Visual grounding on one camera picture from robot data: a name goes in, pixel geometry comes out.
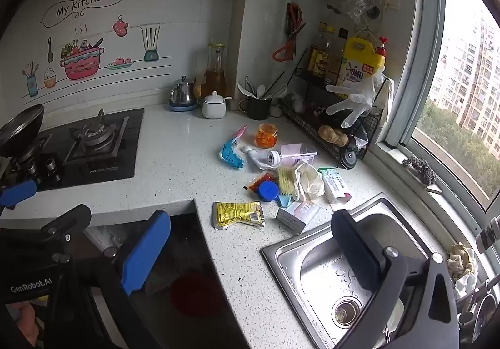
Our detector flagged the steel wool scrubber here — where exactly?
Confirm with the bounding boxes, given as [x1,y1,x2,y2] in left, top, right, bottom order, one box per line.
[402,157,438,189]

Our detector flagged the green white carton box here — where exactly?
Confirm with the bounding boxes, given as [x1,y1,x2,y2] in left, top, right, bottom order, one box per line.
[317,167,352,211]

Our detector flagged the dark sauce bottle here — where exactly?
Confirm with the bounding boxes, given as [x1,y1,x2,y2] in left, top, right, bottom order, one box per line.
[307,23,331,78]

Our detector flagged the clear plastic bottle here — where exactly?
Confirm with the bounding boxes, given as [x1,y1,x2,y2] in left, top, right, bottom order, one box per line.
[279,142,319,169]

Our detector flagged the orange handled scissors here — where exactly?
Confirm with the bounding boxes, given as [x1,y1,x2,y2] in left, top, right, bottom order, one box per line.
[272,23,307,62]

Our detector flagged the yellow detergent jug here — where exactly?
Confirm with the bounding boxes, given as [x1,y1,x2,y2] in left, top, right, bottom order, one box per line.
[337,36,385,92]

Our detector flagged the clear plastic bag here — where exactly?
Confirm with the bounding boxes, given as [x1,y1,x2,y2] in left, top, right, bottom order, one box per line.
[344,0,378,23]

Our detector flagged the red trash bin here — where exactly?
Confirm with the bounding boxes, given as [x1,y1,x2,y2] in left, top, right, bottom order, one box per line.
[170,273,223,320]

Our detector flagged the black wire rack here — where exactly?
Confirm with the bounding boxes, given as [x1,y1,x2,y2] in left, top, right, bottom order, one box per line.
[278,46,391,162]

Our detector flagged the cream hanging cloth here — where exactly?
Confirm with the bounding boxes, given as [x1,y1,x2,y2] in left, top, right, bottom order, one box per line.
[375,75,393,127]

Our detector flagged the glass carafe amber liquid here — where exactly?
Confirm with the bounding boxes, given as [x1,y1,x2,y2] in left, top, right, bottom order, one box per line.
[194,43,227,99]

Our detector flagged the white lidded sugar jar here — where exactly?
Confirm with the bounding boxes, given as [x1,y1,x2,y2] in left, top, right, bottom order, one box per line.
[202,91,228,119]

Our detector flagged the stainless steel sink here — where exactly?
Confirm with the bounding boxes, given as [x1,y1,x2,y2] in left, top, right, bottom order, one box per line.
[261,193,481,349]

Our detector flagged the cream rubber glove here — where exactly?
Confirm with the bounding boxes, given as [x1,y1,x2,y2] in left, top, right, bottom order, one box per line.
[293,160,326,203]

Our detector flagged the yellow foil packet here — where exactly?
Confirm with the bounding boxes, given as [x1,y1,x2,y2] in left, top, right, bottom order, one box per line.
[212,201,266,231]

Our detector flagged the beige dish rag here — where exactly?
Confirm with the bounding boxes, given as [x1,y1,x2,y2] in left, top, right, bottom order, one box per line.
[446,243,479,283]

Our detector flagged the clear disposable glove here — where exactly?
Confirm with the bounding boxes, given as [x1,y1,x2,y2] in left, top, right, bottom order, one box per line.
[325,63,387,129]

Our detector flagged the red sauce packet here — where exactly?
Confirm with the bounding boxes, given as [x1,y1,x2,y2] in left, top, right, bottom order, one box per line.
[243,171,276,193]

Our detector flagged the dark chopsticks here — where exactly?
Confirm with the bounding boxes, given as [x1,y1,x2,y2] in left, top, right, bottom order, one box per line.
[262,71,286,99]

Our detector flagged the dark frying pan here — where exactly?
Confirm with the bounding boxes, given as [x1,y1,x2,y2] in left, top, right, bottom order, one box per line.
[0,104,45,158]

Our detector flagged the black round lid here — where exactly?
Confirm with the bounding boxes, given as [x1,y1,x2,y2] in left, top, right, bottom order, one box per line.
[339,148,358,170]

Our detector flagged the apartment buildings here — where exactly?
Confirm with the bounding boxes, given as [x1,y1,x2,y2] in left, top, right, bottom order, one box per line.
[432,9,500,162]

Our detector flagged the grey window frame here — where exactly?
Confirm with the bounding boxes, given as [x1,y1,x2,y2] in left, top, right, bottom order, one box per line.
[375,0,500,217]

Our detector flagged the person's left hand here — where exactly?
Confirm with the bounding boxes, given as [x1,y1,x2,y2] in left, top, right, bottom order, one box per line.
[6,300,40,347]

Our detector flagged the black mug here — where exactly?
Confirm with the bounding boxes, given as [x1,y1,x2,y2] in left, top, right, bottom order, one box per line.
[239,96,272,121]

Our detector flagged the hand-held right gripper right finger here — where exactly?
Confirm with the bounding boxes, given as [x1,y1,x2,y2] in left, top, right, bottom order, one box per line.
[331,209,461,349]

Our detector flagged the blue plastic wrapper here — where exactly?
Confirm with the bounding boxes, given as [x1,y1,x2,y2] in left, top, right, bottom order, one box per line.
[219,125,248,170]

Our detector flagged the kitchen wall sticker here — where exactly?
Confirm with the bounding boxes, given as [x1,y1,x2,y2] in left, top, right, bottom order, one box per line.
[21,0,173,99]

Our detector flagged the black gas stove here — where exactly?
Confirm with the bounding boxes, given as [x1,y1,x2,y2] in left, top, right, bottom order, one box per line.
[0,108,145,197]

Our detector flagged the yellow bristle brush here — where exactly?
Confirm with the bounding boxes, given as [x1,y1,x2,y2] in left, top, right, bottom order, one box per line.
[277,166,298,207]

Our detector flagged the clear oil bottle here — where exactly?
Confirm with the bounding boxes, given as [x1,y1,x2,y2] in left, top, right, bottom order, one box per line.
[328,26,348,86]

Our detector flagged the ginger root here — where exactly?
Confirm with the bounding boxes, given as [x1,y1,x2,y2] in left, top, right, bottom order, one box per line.
[318,124,350,147]

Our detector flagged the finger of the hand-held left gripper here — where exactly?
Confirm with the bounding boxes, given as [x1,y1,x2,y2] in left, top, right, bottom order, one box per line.
[0,179,38,211]
[23,204,93,246]

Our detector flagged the red black hanging tool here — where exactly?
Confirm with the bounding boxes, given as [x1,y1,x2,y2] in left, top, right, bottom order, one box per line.
[286,2,303,37]

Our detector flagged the white pink carton box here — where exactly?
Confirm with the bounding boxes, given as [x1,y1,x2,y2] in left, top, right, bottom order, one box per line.
[276,200,321,234]

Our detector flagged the steel teapot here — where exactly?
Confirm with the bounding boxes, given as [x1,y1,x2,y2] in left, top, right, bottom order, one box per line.
[171,75,197,106]

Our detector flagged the white squeeze tube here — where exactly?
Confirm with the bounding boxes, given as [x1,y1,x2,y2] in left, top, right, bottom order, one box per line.
[240,145,282,170]

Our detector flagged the blue round lid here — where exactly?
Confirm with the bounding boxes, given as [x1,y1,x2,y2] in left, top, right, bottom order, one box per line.
[258,181,280,203]

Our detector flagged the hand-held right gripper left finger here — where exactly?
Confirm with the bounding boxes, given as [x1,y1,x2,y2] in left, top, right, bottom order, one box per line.
[51,210,172,349]

